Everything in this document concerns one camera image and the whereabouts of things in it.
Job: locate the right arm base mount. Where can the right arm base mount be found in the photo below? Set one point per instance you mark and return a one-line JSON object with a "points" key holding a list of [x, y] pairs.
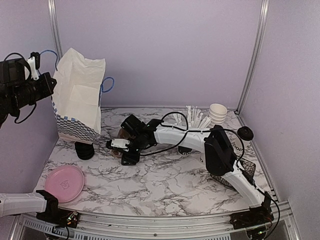
{"points": [[254, 216]]}

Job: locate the blue checkered paper bag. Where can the blue checkered paper bag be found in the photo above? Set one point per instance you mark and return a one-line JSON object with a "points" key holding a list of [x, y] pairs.
{"points": [[76, 99]]}

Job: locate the white paper cup GOOD print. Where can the white paper cup GOOD print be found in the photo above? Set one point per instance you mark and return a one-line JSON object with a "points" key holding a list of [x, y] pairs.
{"points": [[239, 146]]}

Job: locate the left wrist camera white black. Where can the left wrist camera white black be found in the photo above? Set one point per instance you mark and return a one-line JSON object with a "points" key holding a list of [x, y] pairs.
{"points": [[34, 63]]}

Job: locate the right aluminium frame post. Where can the right aluminium frame post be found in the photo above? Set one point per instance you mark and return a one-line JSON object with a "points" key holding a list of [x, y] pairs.
{"points": [[260, 33]]}

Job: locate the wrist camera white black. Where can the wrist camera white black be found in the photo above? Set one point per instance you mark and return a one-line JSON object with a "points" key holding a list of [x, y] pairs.
{"points": [[118, 144], [34, 63]]}

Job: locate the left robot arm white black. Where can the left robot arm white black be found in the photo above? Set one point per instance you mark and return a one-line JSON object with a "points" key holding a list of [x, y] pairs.
{"points": [[27, 133]]}

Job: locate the stack of white paper cups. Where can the stack of white paper cups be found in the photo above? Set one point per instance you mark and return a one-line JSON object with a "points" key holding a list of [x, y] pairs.
{"points": [[217, 114]]}

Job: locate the left aluminium frame post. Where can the left aluminium frame post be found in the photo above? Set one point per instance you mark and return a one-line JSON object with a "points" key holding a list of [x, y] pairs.
{"points": [[53, 18]]}

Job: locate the stack of black cup lids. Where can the stack of black cup lids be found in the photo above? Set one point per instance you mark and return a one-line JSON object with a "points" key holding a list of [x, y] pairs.
{"points": [[84, 151]]}

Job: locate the pink plastic plate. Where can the pink plastic plate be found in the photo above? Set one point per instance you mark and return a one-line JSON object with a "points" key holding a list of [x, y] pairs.
{"points": [[65, 183]]}

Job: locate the aluminium front rail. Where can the aluminium front rail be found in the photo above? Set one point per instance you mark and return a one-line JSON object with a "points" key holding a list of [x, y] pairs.
{"points": [[219, 226]]}

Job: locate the brown cardboard cup carrier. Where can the brown cardboard cup carrier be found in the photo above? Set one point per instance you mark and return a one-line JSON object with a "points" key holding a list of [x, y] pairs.
{"points": [[121, 134]]}

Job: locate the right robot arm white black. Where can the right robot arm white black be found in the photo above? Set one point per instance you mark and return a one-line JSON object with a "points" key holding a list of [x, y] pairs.
{"points": [[219, 157]]}

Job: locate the white wrapped straws bundle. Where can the white wrapped straws bundle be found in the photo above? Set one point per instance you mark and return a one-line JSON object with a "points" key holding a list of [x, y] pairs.
{"points": [[195, 117]]}

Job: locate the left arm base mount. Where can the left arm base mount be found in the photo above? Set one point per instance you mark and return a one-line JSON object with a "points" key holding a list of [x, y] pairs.
{"points": [[55, 215]]}

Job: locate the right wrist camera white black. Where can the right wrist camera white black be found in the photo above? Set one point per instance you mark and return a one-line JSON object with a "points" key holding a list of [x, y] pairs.
{"points": [[118, 144]]}

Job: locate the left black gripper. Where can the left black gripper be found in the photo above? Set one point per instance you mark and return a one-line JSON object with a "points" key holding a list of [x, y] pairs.
{"points": [[47, 89]]}

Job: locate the aluminium frame post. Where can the aluminium frame post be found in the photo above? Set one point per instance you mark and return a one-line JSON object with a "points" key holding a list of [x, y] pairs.
{"points": [[53, 18], [260, 33]]}

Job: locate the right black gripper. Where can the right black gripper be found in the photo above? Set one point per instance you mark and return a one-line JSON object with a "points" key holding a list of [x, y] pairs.
{"points": [[131, 159]]}

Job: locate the black cup holding straws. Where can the black cup holding straws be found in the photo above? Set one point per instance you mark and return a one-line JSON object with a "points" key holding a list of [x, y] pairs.
{"points": [[185, 151]]}

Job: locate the black floral square dish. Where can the black floral square dish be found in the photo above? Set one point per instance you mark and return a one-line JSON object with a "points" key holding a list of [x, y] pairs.
{"points": [[248, 166]]}

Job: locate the black plastic cup lid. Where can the black plastic cup lid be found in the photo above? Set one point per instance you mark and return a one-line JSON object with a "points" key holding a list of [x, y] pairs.
{"points": [[245, 133]]}

